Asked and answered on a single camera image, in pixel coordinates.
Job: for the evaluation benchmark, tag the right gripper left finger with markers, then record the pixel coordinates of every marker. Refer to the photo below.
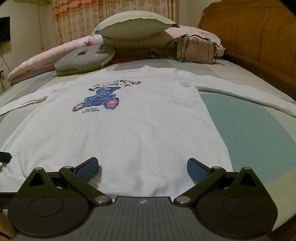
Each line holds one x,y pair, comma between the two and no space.
77,179

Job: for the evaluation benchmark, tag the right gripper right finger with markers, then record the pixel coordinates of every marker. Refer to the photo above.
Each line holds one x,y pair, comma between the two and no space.
206,178

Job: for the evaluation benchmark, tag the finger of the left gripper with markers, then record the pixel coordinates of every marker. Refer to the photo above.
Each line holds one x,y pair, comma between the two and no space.
5,157

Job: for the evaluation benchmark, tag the white printed long-sleeve shirt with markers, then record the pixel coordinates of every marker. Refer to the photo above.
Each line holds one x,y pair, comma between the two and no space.
129,129

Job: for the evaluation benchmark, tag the patchwork pastel bed sheet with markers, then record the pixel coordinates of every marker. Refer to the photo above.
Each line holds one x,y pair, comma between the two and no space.
242,127

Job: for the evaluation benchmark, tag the pink floral quilt roll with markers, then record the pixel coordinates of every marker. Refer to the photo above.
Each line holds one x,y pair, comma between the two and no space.
45,61

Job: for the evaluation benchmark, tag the grey cushion with hole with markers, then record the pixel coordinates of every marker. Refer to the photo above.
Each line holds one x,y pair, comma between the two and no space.
85,59

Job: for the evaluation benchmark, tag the beige handbag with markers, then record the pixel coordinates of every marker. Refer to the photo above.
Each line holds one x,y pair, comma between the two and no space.
192,48

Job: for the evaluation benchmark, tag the wooden headboard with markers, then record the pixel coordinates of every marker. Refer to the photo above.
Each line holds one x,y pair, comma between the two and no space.
258,36

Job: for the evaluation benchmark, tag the cream pillow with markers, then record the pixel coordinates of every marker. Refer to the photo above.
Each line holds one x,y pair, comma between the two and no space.
133,25

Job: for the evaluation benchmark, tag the black wall television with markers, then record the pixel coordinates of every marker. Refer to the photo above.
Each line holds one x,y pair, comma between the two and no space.
5,29

